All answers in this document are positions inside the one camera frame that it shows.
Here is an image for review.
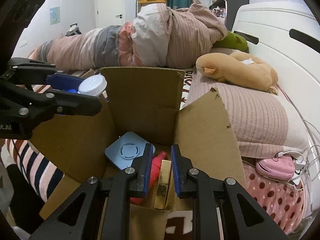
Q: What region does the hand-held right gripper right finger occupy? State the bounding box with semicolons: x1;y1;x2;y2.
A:
171;144;290;240

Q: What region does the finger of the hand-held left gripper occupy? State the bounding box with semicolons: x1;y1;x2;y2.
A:
0;82;102;128
4;58;86;91

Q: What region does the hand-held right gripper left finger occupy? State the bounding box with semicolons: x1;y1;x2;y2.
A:
29;144;154;240

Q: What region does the gold box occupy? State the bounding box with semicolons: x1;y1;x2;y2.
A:
153;159;175;211

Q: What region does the white round bottle cap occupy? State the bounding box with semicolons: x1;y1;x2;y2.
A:
65;74;108;98

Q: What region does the brown cardboard box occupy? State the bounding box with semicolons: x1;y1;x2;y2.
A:
27;66;247;240

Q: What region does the red plastic object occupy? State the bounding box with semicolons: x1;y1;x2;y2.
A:
130;151;173;204

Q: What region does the light blue square device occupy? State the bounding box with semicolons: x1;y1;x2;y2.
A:
104;132;156;172

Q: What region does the black panel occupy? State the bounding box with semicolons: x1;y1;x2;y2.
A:
0;0;47;60

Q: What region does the white door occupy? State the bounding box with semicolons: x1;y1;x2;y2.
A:
96;0;125;29

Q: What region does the pink striped pillow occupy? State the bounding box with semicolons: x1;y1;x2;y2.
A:
186;47;311;161

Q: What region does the pink oval device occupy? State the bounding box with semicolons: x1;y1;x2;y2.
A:
255;155;296;181

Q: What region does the pink polka dot blanket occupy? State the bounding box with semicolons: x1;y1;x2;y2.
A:
241;162;307;233

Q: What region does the wooden cabinet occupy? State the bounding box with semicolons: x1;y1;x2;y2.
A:
137;0;167;13

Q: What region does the rolled pink striped quilt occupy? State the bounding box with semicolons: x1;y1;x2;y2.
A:
37;0;228;71

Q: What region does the tan plush toy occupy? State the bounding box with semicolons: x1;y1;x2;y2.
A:
195;51;279;96

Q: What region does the green plush toy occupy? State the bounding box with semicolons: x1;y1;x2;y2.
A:
212;30;249;52

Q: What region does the white headboard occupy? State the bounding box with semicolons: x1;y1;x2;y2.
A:
226;1;320;143

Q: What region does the blue wall poster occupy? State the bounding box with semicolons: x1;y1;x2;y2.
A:
49;6;61;25

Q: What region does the white cable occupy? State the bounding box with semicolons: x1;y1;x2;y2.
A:
276;86;320;160

